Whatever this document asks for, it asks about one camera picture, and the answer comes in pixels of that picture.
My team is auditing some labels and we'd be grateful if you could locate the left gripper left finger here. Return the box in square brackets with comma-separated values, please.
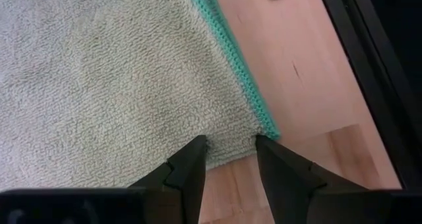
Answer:
[0, 134, 208, 224]

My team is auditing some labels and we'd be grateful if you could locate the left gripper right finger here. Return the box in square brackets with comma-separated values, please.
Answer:
[255, 134, 422, 224]

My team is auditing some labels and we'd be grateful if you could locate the green microfiber towel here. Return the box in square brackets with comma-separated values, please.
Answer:
[0, 0, 282, 191]

